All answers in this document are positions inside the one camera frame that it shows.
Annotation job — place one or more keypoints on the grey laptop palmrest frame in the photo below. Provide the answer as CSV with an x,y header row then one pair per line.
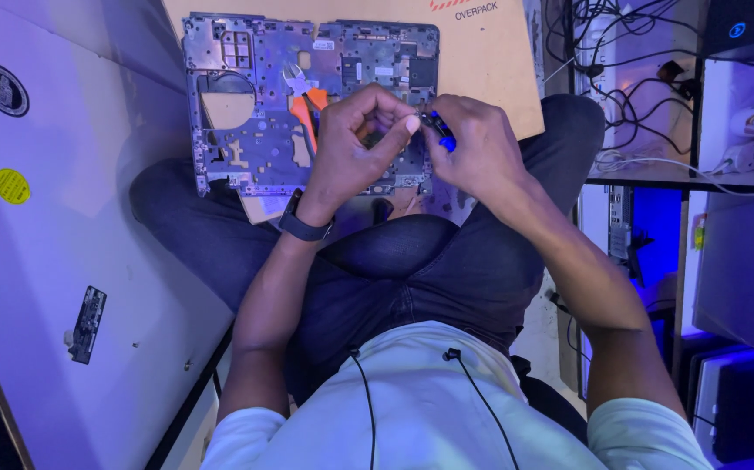
x,y
259,137

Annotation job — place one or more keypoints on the round black sticker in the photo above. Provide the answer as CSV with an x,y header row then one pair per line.
x,y
3,90

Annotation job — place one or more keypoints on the person's right hand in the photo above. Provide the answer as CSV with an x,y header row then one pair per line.
x,y
481,147

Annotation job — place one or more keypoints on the black smartwatch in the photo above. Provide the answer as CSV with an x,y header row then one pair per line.
x,y
302,225

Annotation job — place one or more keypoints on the person's left hand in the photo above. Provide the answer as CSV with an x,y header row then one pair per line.
x,y
344,153

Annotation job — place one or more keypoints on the small black circuit board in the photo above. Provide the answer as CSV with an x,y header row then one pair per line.
x,y
87,324

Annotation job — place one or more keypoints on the person's dark jeans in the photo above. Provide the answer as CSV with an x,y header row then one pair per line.
x,y
416,267

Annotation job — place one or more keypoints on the black chair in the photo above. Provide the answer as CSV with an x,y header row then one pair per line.
x,y
550,401

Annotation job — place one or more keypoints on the person's white t-shirt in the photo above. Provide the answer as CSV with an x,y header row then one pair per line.
x,y
416,411

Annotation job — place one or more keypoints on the round yellow sticker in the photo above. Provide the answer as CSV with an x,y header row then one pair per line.
x,y
12,186

